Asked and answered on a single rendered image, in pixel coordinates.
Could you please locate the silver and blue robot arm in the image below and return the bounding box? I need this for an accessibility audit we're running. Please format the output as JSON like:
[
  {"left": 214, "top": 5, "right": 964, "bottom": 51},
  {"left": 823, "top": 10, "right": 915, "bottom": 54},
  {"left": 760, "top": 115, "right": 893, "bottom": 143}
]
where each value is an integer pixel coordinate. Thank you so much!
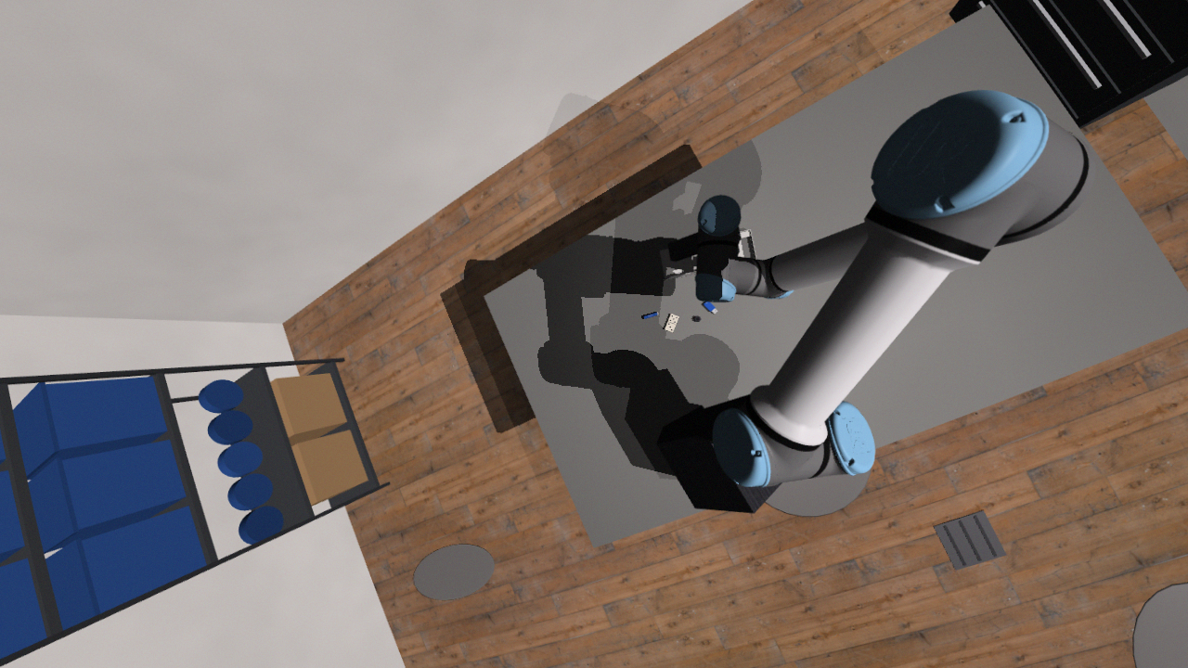
[{"left": 668, "top": 90, "right": 1095, "bottom": 487}]

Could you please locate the white rack of bins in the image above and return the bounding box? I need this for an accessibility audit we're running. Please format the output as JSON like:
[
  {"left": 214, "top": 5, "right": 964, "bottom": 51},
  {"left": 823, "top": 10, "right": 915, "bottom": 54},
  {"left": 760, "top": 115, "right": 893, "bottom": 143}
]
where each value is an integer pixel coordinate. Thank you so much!
[{"left": 661, "top": 229, "right": 756, "bottom": 281}]

